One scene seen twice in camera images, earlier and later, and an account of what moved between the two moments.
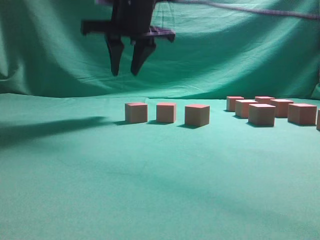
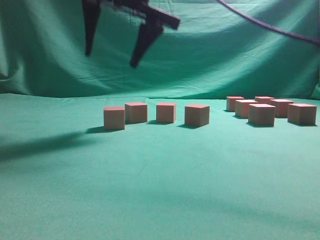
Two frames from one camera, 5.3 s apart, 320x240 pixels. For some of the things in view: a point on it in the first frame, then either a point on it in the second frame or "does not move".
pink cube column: (197, 114) does not move
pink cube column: (166, 112) does not move
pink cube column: (136, 112) does not move
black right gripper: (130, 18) → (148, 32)
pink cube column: (318, 126) → (114, 118)
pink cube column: (261, 115) does not move
